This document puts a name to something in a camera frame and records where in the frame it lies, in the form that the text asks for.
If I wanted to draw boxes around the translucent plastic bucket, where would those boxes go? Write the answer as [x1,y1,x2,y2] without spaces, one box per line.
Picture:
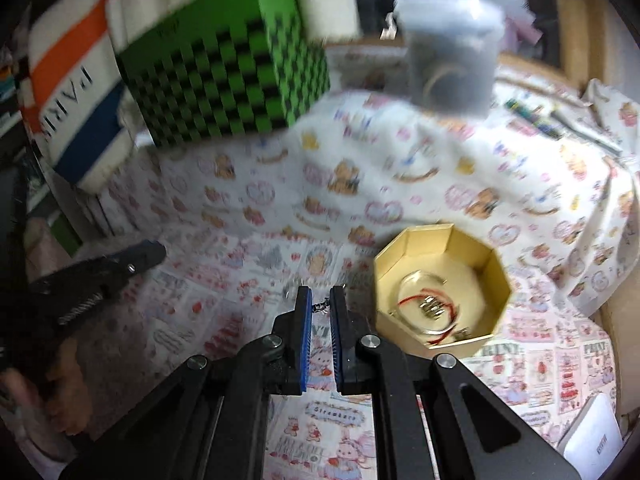
[394,0,505,118]

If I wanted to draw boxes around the person's left hand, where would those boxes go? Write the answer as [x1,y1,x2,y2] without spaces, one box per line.
[0,337,97,461]

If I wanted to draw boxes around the striped fabric curtain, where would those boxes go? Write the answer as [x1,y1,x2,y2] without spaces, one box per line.
[20,0,361,196]

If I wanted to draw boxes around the bracelets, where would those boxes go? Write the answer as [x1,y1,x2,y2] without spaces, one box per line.
[397,269,456,336]

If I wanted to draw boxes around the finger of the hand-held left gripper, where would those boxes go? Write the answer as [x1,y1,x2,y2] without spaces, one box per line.
[29,240,167,311]

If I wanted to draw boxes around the white cardboard box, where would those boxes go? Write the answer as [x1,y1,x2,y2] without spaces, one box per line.
[556,392,626,476]

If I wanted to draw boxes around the green checkered box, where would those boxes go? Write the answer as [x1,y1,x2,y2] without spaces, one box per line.
[115,0,332,150]

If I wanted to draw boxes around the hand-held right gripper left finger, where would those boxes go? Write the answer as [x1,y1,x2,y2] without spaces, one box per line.
[60,285,313,480]

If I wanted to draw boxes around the silver chain necklace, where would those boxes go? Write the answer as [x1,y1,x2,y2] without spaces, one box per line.
[282,280,351,317]

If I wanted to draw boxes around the patchwork print tablecloth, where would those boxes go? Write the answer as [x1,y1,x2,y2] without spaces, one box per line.
[90,230,621,480]

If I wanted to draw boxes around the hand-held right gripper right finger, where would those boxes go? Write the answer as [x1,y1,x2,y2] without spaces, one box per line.
[330,285,581,480]

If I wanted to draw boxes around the yellow octagonal cardboard box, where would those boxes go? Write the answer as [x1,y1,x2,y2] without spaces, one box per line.
[372,223,512,361]

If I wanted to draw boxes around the wooden window frame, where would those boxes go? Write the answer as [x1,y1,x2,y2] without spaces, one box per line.
[325,0,640,93]

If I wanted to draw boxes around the bear print cloth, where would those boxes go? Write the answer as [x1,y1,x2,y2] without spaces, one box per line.
[100,45,640,311]

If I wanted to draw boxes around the green patterned pen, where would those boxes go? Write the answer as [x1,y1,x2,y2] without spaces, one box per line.
[504,99,565,139]

